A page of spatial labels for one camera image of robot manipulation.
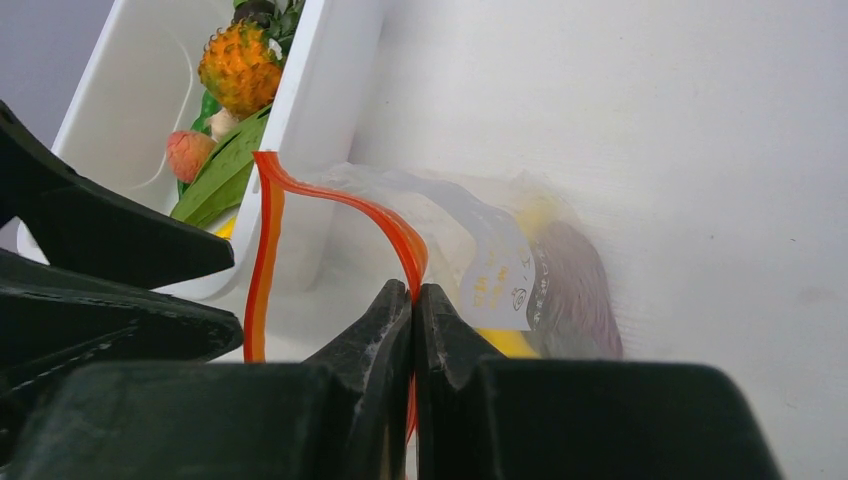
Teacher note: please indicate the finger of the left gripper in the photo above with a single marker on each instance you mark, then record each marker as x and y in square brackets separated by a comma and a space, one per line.
[53, 321]

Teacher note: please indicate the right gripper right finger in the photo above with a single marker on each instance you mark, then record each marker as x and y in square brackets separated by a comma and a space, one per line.
[454, 433]

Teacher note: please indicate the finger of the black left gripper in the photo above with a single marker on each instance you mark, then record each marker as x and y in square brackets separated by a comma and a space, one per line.
[84, 227]

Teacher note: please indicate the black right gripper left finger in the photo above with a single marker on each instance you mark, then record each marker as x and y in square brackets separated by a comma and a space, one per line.
[363, 432]

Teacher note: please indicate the orange toy peach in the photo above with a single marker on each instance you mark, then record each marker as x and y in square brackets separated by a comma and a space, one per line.
[186, 152]

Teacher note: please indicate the yellow toy banana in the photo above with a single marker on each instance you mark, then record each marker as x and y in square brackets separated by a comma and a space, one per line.
[533, 215]

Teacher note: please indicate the purple toy grape bunch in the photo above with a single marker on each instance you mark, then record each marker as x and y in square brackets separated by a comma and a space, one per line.
[569, 312]

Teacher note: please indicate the clear zip top bag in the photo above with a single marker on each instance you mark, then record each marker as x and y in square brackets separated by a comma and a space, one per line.
[458, 233]

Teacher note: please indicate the green toy vegetable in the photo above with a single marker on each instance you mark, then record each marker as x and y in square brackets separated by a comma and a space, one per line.
[222, 181]

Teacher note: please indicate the yellow toy pepper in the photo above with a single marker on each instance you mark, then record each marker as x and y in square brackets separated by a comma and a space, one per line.
[225, 231]

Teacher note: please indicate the white plastic bin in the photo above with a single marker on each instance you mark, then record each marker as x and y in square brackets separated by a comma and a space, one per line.
[140, 84]

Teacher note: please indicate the orange toy pineapple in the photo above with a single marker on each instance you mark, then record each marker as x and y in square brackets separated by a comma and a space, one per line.
[242, 64]

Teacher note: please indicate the dark toy mangosteen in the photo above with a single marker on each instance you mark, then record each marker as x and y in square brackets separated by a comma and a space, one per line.
[260, 12]

